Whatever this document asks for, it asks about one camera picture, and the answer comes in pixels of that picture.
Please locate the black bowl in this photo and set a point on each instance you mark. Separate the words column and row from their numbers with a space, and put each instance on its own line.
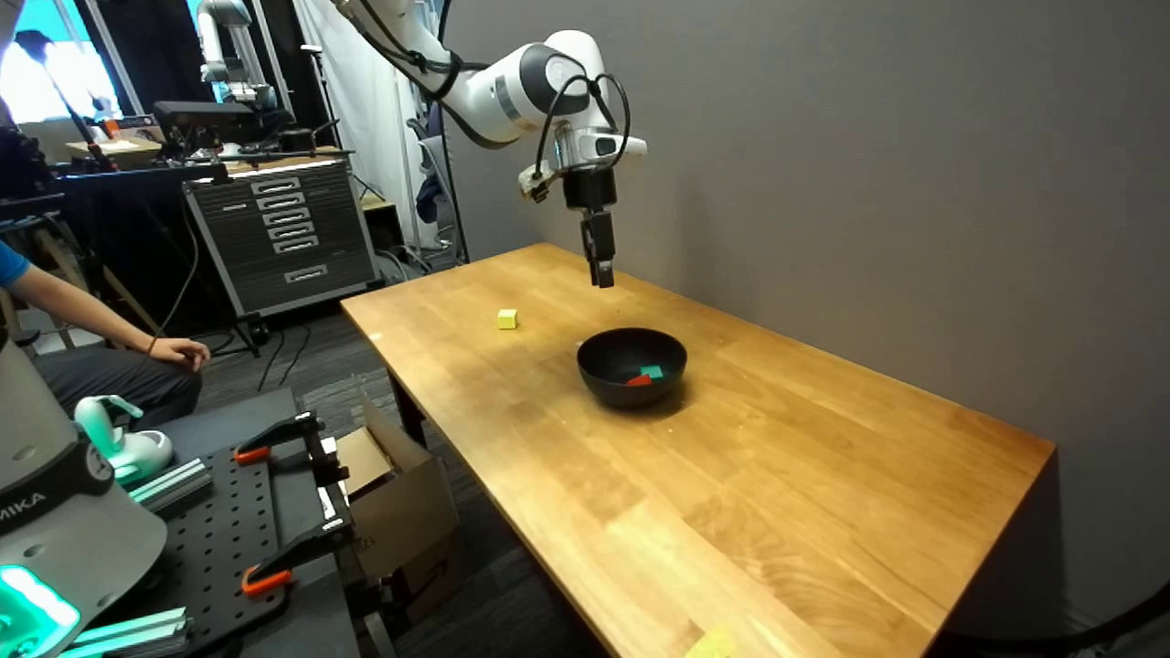
column 608, row 370

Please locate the cardboard box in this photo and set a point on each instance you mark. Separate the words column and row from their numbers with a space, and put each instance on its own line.
column 407, row 521

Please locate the grey drawer cabinet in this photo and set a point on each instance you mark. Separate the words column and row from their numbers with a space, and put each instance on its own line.
column 283, row 233

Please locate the green block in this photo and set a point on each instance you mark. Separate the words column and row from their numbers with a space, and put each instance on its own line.
column 652, row 372

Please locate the window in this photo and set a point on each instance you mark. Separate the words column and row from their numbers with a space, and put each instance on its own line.
column 55, row 64

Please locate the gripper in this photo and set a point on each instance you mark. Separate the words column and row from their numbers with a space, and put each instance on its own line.
column 590, row 189

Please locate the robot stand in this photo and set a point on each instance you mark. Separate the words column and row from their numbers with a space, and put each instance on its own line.
column 215, row 539

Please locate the yellow block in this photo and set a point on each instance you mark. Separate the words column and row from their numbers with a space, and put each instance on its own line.
column 507, row 319

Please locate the white hand controller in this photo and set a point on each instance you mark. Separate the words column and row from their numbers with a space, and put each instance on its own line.
column 128, row 450

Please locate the yellow tape piece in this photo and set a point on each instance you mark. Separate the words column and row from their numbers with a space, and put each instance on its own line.
column 711, row 644

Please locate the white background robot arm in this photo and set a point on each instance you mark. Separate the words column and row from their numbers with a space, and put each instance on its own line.
column 228, row 46

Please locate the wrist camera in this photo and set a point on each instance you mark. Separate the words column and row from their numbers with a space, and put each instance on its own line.
column 536, row 178

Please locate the orange block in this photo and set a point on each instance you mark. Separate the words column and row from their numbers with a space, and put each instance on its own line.
column 638, row 380

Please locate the aluminium rail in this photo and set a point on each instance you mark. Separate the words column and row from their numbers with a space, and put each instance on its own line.
column 128, row 632
column 174, row 484

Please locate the person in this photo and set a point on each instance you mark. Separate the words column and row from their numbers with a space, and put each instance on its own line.
column 101, row 375

